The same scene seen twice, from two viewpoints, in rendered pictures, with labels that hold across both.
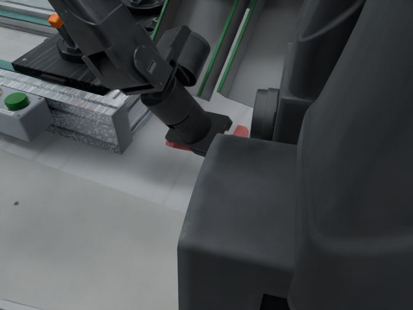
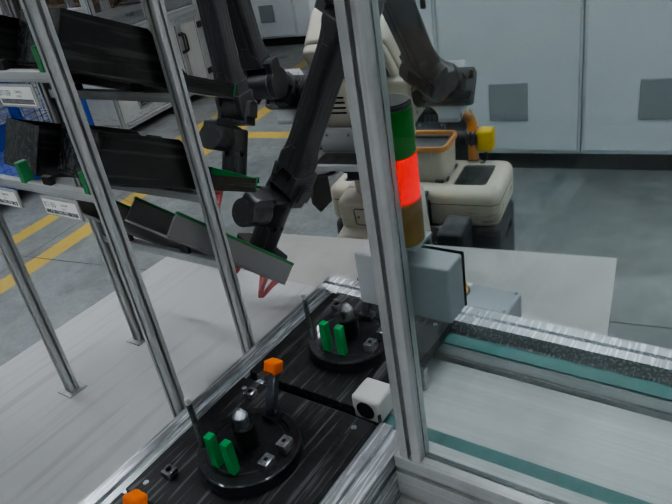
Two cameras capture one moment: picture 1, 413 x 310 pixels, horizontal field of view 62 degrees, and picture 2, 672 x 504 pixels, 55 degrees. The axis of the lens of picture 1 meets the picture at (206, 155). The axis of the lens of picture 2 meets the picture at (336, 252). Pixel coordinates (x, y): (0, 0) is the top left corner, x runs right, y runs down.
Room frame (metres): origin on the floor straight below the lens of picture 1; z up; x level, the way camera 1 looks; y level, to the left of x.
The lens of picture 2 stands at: (1.51, 0.49, 1.60)
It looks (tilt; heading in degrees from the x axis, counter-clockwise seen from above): 29 degrees down; 196
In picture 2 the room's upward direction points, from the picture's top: 10 degrees counter-clockwise
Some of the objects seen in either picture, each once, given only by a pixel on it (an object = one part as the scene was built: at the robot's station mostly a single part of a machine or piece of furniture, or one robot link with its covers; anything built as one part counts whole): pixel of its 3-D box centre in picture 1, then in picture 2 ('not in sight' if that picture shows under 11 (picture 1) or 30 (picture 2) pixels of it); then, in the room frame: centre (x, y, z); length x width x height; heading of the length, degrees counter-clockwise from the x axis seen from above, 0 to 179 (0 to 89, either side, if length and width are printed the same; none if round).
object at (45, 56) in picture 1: (92, 51); (353, 349); (0.71, 0.26, 0.96); 0.24 x 0.24 x 0.02; 68
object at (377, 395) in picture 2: not in sight; (373, 400); (0.84, 0.31, 0.97); 0.05 x 0.05 x 0.04; 68
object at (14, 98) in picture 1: (17, 102); not in sight; (0.52, 0.35, 0.96); 0.04 x 0.04 x 0.02
